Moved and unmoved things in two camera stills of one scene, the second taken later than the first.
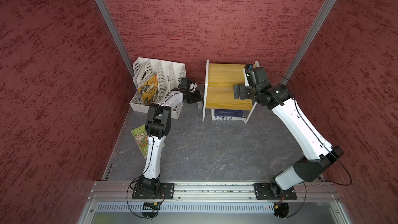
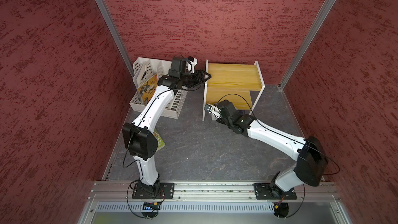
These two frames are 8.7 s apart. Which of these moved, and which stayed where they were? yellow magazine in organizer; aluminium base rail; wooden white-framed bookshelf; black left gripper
Moved: black left gripper
Stayed: wooden white-framed bookshelf; aluminium base rail; yellow magazine in organizer
